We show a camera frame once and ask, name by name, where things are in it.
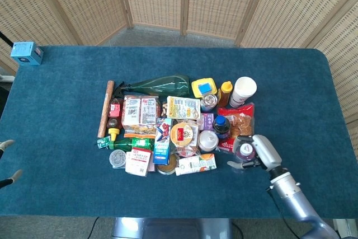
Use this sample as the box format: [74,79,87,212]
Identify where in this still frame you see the clear water bottle white cap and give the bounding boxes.
[233,141,257,163]

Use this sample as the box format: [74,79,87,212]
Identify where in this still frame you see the yellow fruit jelly cup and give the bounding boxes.
[156,153,178,176]

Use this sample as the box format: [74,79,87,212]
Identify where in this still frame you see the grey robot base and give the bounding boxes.
[111,218,233,239]

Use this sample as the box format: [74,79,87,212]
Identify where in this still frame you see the orange juice carton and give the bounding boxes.
[175,153,218,177]

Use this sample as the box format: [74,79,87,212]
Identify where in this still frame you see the stack of white paper cups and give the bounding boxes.
[229,76,257,108]

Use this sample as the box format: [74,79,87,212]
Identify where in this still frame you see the wooden rolling pin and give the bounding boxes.
[97,80,115,138]

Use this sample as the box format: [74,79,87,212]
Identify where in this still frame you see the red and white cup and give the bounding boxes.
[177,146,201,158]

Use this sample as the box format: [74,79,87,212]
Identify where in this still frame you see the yellow nut snack packet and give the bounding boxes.
[166,95,201,120]

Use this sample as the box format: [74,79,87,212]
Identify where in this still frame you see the small purple box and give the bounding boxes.
[200,113,216,131]

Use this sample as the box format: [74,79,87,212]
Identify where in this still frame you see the clear jar white lid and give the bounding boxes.
[198,129,219,152]

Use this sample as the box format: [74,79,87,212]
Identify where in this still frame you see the blue spider-man toothpaste box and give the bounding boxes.
[152,118,173,166]

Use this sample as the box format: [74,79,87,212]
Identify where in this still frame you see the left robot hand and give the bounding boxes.
[0,139,23,189]

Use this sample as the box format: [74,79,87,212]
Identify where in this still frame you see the small clear spice jar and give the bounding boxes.
[109,149,127,168]

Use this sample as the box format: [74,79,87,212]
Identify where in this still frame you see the green sachet white print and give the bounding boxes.
[96,135,112,149]

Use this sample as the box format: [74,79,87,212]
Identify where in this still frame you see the light blue cardboard box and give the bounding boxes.
[10,41,45,66]

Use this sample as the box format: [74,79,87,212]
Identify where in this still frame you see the clear snack bag white labels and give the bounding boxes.
[121,95,162,138]

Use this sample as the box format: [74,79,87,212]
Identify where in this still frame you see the dark soda bottle blue cap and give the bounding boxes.
[212,115,232,140]

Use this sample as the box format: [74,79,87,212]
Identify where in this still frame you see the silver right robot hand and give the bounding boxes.
[227,134,282,172]

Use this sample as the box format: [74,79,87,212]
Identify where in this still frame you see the transparent green spray bottle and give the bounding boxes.
[114,74,191,99]

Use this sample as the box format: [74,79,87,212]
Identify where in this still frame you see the red cracker snack bag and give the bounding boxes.
[216,102,256,154]

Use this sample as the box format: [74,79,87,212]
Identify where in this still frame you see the green plastic bottle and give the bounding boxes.
[109,137,155,152]

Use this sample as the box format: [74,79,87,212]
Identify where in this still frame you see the round gold tin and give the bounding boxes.
[169,123,194,147]

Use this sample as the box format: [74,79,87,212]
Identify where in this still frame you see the honey bottle yellow cap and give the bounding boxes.
[216,81,233,109]

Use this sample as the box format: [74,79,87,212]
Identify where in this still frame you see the blue table cloth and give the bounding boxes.
[0,45,358,219]

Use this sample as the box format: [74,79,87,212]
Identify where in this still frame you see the brown sauce bottle yellow cap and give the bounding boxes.
[107,97,124,141]

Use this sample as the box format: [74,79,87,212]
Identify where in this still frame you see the white milk carton red print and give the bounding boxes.
[125,147,153,177]

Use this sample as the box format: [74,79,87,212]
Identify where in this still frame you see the yellow plastic lidded box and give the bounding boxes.
[191,77,218,99]

